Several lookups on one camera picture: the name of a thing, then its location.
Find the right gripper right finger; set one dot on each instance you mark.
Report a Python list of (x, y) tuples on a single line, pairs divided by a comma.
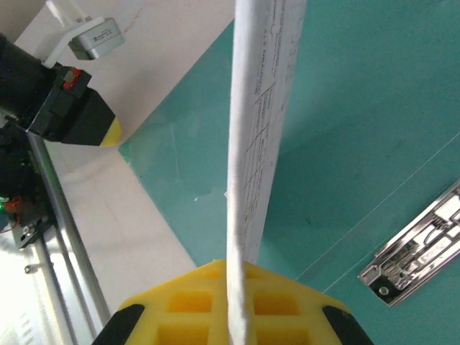
[(287, 305)]

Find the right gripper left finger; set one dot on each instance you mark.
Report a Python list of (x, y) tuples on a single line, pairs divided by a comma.
[(187, 302)]

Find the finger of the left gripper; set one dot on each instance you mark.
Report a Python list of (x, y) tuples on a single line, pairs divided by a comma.
[(91, 122)]

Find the printed white paper sheet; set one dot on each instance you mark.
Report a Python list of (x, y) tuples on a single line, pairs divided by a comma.
[(266, 108)]

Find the green folder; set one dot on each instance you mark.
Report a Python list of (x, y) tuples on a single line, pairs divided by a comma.
[(359, 108)]

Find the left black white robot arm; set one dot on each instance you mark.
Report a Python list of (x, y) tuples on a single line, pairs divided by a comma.
[(18, 172)]

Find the metal folder clip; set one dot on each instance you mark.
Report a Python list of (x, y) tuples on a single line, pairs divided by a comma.
[(413, 251)]

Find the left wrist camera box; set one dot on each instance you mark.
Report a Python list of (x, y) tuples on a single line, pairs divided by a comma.
[(97, 39)]

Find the aluminium mounting rail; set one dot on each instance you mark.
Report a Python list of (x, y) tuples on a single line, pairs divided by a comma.
[(68, 230)]

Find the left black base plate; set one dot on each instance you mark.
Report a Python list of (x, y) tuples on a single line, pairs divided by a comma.
[(32, 231)]

